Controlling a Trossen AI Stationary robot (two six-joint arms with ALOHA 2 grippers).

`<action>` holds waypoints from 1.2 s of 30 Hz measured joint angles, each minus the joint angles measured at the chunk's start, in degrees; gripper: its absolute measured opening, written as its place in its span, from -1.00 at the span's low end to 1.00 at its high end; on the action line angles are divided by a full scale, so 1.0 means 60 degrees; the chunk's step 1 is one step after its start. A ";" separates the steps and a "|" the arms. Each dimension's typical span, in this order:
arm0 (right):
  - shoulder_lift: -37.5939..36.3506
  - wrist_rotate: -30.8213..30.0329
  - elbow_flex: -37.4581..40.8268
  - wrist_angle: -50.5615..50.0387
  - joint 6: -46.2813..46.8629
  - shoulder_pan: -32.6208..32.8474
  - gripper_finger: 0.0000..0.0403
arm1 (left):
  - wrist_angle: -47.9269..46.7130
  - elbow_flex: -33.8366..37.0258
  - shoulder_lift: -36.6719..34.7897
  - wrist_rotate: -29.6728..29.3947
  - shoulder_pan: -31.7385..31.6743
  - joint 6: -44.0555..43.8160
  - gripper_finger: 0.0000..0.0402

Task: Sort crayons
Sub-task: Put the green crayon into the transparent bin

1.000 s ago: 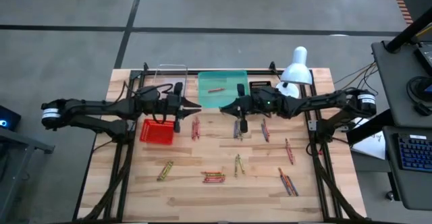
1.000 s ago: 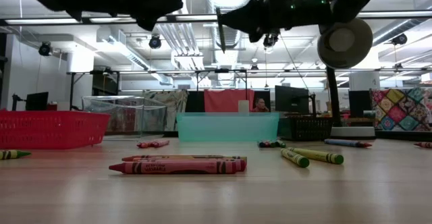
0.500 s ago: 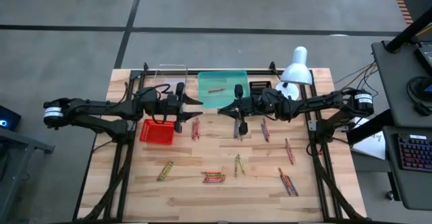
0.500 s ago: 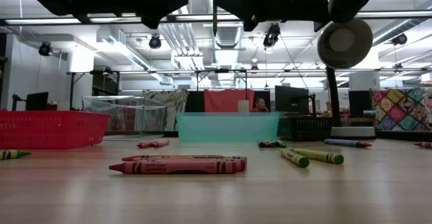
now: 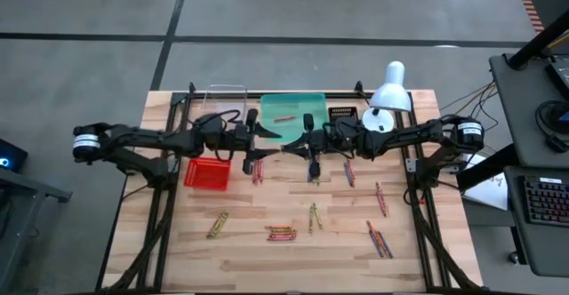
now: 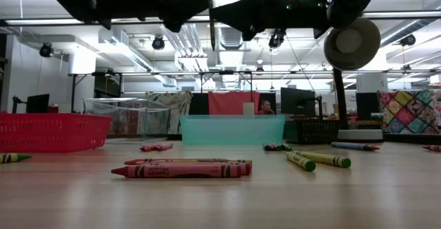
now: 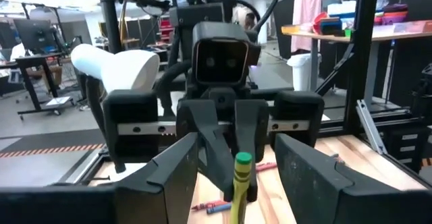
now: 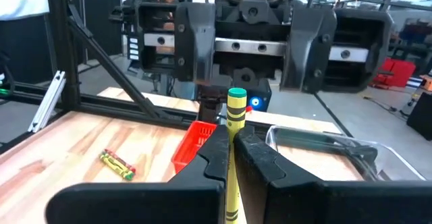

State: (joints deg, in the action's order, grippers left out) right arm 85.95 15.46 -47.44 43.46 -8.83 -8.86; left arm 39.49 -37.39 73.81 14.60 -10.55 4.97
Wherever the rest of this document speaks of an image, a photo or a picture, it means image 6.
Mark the black plastic basket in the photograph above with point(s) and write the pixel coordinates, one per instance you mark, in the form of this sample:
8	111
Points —
311	132

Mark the black fabric panel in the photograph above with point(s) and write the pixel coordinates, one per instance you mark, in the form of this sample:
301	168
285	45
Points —
198	103

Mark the red fabric panel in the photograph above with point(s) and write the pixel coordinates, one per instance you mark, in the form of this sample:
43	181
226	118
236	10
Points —
231	101

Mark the teal plastic bin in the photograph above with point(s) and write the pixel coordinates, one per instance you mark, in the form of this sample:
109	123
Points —
231	130

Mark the pale floral cloth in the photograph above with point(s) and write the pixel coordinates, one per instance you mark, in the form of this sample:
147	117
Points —
177	105

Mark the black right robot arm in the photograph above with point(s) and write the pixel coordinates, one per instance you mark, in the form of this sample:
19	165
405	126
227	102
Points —
348	1

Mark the colourful patchwork quilt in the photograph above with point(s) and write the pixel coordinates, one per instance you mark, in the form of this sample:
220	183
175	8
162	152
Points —
410	111

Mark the red plastic basket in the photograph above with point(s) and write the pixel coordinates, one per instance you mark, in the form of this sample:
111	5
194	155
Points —
51	132

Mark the black background rig frame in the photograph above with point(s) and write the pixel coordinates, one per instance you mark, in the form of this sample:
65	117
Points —
226	72

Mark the black beam with light strips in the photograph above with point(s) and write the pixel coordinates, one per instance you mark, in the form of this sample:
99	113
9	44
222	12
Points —
86	21

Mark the black ceiling spotlight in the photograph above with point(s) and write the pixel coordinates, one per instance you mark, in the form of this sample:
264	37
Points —
276	39
158	43
408	40
45	50

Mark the white desk lamp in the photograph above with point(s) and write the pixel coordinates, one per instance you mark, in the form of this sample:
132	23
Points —
351	42

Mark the white box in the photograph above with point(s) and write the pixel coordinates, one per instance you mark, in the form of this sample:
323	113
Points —
248	109

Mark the clear plastic bin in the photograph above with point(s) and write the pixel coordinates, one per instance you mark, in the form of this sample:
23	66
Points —
131	118

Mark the person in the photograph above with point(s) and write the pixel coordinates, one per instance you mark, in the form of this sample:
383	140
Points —
265	106

